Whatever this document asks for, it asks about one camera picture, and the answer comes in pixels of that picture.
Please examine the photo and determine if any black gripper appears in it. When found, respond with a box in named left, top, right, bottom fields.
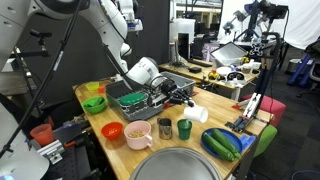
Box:
left=160, top=80, right=196, bottom=108

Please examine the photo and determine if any white mug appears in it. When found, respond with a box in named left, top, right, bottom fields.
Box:
left=183, top=104, right=210, bottom=124

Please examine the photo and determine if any small metal jug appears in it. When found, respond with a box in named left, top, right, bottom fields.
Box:
left=156, top=117, right=174, bottom=141

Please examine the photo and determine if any large pink mug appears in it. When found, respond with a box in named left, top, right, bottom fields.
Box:
left=123, top=120, right=154, bottom=151

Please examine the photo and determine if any black power brick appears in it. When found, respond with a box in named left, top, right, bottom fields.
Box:
left=188, top=66, right=203, bottom=75

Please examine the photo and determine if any green plastic cup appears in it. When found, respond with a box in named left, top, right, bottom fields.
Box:
left=176, top=118, right=193, bottom=141

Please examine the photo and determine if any yellow toy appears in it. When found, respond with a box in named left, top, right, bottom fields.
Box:
left=208, top=68, right=220, bottom=81

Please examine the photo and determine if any black keyboard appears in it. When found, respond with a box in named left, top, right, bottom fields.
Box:
left=189, top=58, right=214, bottom=68

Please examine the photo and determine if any wooden desk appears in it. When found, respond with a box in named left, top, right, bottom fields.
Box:
left=159, top=59, right=260, bottom=102

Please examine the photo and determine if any white bowl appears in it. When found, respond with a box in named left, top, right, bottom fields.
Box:
left=215, top=65, right=233, bottom=77

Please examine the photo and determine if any black monitor with stand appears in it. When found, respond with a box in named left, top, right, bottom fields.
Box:
left=171, top=31, right=192, bottom=68

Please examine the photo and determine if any green plate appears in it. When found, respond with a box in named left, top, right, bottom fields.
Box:
left=118, top=92, right=147, bottom=107

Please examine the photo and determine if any white VR headset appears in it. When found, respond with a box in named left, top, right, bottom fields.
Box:
left=226, top=70, right=246, bottom=83

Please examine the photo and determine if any green cucumber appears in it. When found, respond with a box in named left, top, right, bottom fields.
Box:
left=202, top=133, right=236, bottom=163
left=212, top=128, right=242, bottom=160

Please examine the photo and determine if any grey open laptop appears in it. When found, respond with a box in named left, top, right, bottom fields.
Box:
left=210, top=41, right=248, bottom=67

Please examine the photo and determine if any round metal tray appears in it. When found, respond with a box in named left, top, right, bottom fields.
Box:
left=128, top=146, right=224, bottom=180

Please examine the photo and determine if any blue plate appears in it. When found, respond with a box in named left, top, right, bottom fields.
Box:
left=200, top=127, right=244, bottom=156

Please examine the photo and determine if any blue cloth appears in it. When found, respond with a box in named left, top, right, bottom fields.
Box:
left=239, top=133, right=257, bottom=152

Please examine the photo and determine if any red colander bowl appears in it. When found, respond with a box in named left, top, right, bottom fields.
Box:
left=100, top=121, right=125, bottom=141

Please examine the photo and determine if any pink stool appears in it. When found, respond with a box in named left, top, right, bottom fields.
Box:
left=239, top=93, right=287, bottom=128

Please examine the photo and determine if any green plastic bowl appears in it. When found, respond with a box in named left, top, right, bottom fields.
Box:
left=81, top=96, right=108, bottom=115

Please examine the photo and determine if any green stool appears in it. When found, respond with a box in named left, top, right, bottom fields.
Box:
left=253, top=123, right=279, bottom=158

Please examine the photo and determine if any green cloth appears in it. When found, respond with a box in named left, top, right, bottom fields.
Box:
left=83, top=96, right=105, bottom=108

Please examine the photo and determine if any small yellow bowl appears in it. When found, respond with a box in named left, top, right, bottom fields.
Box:
left=84, top=81, right=101, bottom=92

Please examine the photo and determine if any translucent red cup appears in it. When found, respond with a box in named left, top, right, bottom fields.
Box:
left=29, top=123, right=56, bottom=147

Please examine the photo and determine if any grey wire dish rack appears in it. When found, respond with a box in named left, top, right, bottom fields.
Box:
left=105, top=78, right=168, bottom=122

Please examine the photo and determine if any black camera stand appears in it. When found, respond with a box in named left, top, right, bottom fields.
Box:
left=225, top=31, right=285, bottom=133

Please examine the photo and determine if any background camera rig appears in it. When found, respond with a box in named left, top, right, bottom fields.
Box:
left=222, top=0, right=290, bottom=44

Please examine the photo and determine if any aluminium bracket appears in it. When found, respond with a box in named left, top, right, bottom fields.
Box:
left=35, top=139, right=66, bottom=165

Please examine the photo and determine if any black tripod with camera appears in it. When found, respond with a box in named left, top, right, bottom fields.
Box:
left=13, top=28, right=53, bottom=118

